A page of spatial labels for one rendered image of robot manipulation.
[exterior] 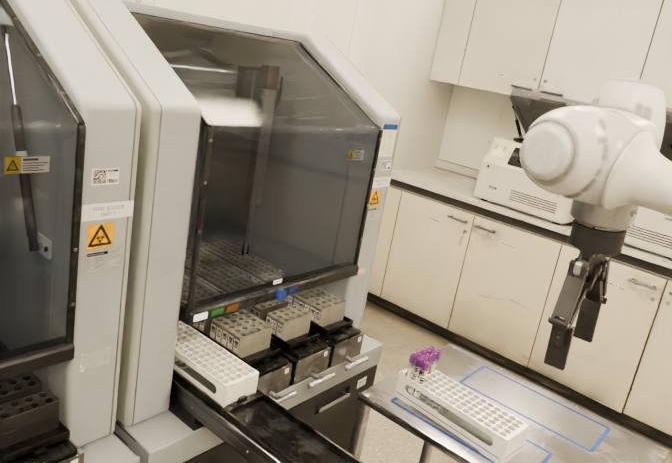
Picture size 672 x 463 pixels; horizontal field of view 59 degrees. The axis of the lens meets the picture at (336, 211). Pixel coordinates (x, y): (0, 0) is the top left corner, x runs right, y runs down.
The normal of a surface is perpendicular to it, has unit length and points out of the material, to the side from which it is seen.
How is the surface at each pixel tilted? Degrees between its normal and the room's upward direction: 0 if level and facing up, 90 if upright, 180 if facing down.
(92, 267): 90
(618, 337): 90
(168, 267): 90
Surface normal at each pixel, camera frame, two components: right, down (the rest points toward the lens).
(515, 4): -0.64, 0.10
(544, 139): -0.79, 0.05
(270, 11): 0.76, 0.29
